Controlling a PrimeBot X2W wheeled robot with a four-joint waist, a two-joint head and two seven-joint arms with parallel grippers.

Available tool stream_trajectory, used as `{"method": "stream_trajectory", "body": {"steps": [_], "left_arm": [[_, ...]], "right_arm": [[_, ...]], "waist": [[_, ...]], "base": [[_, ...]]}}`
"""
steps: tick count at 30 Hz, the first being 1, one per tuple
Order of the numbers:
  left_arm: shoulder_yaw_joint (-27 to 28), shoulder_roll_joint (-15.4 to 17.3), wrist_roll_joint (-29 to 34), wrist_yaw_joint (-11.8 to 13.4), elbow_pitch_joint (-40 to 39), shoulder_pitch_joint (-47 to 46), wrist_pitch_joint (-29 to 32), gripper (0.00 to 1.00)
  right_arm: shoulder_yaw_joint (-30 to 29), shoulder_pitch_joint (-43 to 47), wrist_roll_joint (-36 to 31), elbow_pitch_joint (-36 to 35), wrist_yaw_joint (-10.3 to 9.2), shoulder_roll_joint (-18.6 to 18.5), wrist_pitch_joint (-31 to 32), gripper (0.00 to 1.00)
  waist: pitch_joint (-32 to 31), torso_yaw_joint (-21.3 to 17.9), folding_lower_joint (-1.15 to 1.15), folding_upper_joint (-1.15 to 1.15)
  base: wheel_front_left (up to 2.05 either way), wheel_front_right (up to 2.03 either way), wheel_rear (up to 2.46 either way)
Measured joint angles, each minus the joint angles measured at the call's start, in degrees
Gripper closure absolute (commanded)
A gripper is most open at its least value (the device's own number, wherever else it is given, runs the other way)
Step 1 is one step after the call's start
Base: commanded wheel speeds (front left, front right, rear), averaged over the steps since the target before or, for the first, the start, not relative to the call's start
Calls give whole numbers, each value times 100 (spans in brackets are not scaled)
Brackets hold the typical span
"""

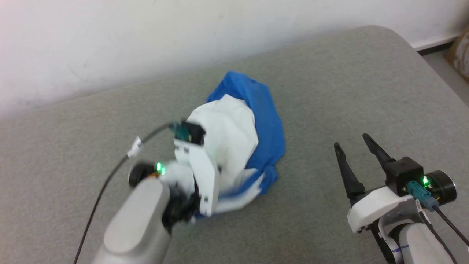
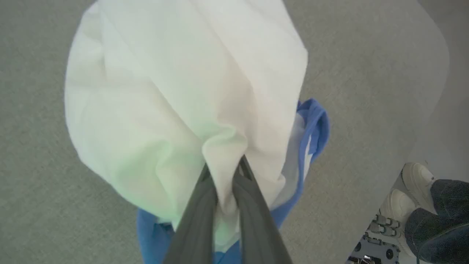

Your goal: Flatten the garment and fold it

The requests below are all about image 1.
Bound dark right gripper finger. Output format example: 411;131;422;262
333;142;366;201
362;133;397;173

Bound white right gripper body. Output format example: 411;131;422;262
346;184;417;235

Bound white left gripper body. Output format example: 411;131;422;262
174;139;221;217

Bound grey fabric sofa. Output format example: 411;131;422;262
0;25;469;264

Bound brown cardboard box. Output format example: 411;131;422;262
445;29;469;83

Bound blue and white t-shirt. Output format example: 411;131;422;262
185;71;286;217

